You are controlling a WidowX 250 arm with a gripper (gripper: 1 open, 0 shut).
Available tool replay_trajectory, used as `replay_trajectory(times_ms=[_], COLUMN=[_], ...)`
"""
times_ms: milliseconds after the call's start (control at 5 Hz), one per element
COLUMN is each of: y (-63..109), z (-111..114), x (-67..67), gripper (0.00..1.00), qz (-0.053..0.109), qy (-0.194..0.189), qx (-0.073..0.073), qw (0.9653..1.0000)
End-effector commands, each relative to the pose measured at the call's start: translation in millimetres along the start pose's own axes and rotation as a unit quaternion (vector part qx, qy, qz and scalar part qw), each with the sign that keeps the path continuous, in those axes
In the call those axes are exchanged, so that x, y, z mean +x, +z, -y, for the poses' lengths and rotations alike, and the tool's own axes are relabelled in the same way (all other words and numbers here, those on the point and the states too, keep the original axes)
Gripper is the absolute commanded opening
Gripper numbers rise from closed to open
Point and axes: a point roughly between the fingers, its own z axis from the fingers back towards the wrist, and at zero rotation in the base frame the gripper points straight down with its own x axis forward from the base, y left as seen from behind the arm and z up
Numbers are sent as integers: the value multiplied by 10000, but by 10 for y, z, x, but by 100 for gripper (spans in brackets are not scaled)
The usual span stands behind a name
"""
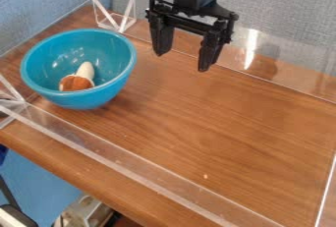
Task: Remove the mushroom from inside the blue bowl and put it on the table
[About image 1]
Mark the clear acrylic back barrier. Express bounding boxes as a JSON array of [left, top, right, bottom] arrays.
[[125, 0, 336, 103]]

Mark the blue bowl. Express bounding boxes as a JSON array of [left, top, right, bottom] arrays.
[[20, 28, 136, 110]]

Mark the clear acrylic corner bracket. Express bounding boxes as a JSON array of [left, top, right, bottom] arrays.
[[92, 0, 136, 33]]

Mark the black stand leg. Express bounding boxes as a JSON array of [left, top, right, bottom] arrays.
[[0, 175, 39, 227]]

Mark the clear acrylic front barrier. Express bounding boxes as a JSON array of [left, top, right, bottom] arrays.
[[0, 74, 284, 227]]

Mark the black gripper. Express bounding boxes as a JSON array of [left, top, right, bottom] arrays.
[[145, 0, 239, 72]]

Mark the clear acrylic barrier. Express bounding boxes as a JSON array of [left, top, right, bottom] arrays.
[[125, 0, 336, 103], [0, 74, 284, 227]]

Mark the white object under table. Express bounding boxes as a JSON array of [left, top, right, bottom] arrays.
[[52, 194, 115, 227]]

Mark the brown and white mushroom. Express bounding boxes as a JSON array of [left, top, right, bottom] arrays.
[[59, 62, 95, 91]]

